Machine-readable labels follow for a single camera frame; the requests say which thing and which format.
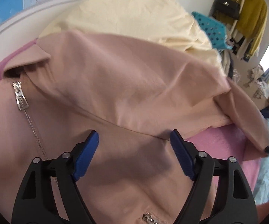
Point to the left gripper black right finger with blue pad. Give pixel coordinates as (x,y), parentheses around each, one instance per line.
(233,203)

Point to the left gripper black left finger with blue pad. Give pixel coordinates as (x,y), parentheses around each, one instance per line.
(48,192)

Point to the beige pink jacket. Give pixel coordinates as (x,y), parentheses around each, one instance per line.
(115,111)

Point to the pink floral bed sheet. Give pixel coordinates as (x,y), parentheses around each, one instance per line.
(225,144)

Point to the mustard yellow hanging sweater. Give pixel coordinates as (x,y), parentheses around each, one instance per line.
(250,27)

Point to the white coat rack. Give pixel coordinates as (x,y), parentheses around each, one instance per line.
(240,7)

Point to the teal plastic basket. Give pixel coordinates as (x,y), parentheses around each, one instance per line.
(215,31)

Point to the black handbag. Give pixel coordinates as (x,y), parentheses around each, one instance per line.
(229,8)

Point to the cream yellow pillow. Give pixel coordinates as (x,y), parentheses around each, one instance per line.
(164,22)

